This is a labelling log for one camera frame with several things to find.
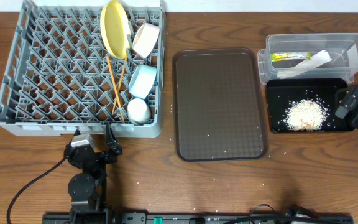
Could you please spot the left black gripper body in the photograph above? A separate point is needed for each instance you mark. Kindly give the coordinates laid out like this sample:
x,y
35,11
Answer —
x,y
96,152

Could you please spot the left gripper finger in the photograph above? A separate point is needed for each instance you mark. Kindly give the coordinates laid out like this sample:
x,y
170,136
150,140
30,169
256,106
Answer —
x,y
76,138
111,142

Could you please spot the wooden chopstick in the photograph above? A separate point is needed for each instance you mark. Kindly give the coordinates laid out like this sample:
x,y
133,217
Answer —
x,y
120,84
114,86

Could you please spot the white cup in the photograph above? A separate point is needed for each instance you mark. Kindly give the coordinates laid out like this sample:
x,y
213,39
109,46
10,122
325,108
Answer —
x,y
138,111

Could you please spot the light blue bowl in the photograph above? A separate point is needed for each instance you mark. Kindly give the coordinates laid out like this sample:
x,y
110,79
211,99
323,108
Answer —
x,y
142,81

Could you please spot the white bowl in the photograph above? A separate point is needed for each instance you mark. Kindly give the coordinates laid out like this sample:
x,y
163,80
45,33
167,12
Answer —
x,y
145,39

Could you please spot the yellow plate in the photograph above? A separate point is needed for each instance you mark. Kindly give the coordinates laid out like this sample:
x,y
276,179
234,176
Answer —
x,y
114,27

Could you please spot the leftover rice pile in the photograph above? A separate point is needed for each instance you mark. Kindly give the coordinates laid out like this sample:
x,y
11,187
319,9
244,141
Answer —
x,y
306,115

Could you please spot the green snack wrapper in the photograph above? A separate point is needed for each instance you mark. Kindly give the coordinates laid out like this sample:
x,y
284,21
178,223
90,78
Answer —
x,y
281,56

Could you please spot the white paper chopstick sleeve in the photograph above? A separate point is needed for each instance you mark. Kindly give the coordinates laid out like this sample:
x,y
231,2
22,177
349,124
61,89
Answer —
x,y
315,61

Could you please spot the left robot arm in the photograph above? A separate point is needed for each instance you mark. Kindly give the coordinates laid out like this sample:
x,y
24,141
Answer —
x,y
88,188

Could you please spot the grey dishwasher rack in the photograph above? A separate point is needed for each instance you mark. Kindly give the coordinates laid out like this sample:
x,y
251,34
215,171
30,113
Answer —
x,y
57,78

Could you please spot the black waste tray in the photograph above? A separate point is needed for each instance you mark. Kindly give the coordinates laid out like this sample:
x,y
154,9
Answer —
x,y
281,92

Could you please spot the dark brown serving tray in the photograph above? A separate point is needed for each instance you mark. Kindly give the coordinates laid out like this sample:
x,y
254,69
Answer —
x,y
219,109

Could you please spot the clear plastic bin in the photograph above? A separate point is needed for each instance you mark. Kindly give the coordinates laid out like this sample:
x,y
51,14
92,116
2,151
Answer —
x,y
342,48

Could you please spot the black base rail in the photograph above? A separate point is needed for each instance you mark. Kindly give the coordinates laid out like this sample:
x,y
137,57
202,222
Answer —
x,y
295,214

